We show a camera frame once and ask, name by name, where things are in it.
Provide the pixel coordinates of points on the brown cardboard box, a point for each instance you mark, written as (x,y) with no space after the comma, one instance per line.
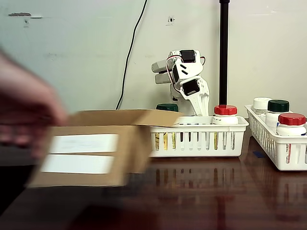
(129,155)

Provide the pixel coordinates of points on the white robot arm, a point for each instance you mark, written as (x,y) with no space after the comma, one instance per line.
(201,100)

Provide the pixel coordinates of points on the white basket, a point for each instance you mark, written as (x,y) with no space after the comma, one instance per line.
(199,130)
(268,148)

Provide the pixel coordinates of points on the white-capped bottle basket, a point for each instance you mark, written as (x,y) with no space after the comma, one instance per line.
(260,103)

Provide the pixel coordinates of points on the person's hand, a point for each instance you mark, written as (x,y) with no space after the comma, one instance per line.
(26,107)

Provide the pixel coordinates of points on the black vertical pole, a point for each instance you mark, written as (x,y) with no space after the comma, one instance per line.
(224,60)

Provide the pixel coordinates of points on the white label with handwriting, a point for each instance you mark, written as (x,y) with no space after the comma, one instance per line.
(84,143)

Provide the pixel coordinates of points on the blank white label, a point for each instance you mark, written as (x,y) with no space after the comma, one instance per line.
(76,164)

